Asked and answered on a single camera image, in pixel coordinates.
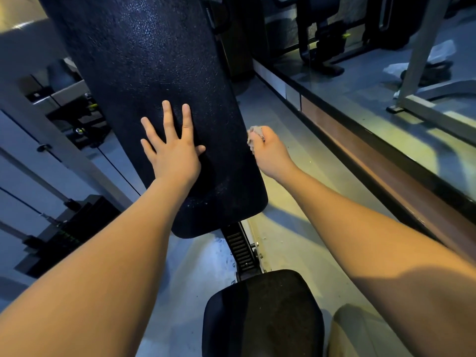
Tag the black weight plate stack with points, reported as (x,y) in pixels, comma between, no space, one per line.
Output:
(78,230)

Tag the black padded backrest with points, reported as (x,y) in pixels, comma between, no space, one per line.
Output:
(148,70)

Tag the person's left forearm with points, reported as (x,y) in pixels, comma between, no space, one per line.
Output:
(85,286)

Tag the person's right hand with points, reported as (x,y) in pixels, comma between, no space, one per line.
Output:
(271,156)

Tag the person's right forearm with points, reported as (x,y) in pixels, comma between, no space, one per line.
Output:
(383,249)

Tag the person's left hand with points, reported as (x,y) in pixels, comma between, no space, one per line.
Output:
(176,159)

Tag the brown partition base rail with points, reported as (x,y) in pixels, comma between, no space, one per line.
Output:
(390,159)

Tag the black padded seat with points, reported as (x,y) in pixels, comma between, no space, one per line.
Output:
(264,316)

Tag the beige cleaning cloth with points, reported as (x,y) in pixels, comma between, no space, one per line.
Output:
(254,133)

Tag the white cloth bundle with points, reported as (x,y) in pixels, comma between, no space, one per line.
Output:
(440,52)

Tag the black notched adjustment post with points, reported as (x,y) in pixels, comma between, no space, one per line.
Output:
(241,252)

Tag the green white small packet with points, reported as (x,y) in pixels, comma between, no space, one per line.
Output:
(396,94)

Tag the chrome guide rod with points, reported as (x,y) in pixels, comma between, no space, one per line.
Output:
(37,176)
(18,233)

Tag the black seated gym machine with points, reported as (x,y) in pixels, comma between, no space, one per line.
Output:
(82,118)

